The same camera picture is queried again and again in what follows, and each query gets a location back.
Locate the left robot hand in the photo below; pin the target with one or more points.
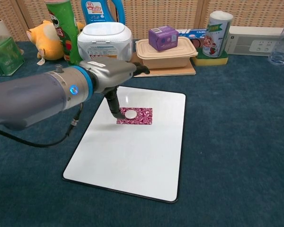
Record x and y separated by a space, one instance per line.
111 71

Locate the magenta patterned packet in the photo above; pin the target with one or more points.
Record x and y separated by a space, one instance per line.
144 117

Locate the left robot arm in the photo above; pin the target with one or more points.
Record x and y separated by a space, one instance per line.
33 97

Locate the white rectangular board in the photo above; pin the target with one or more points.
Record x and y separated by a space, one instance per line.
132 160

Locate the white wet wipes box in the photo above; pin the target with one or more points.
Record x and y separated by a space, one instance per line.
104 35

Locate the beige lidded lunch box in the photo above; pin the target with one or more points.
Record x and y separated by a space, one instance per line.
165 58

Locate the green Pringles can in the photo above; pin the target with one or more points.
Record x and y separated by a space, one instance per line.
66 35

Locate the blue detergent bottle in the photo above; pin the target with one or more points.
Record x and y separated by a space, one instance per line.
94 11

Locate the purple small carton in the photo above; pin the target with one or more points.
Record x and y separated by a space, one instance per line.
163 37

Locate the wooden cutting board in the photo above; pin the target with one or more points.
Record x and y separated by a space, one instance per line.
175 71

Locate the yellow plush toy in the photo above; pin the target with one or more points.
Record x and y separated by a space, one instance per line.
47 40

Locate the woven bamboo folding screen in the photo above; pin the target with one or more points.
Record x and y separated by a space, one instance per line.
161 11

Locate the blue white toothpaste box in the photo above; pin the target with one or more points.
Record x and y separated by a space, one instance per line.
191 34

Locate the yellow green sponge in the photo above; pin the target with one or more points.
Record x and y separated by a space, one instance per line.
210 61

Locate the green tea box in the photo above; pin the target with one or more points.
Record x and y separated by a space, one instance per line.
4 56

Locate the white can strawberry print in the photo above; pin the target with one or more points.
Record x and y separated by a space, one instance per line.
215 35

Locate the teal table cloth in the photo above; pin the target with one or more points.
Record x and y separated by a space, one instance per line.
227 142

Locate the white power strip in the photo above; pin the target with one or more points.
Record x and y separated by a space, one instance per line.
248 40

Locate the clear plastic water bottle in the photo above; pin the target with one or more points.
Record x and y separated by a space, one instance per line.
280 52

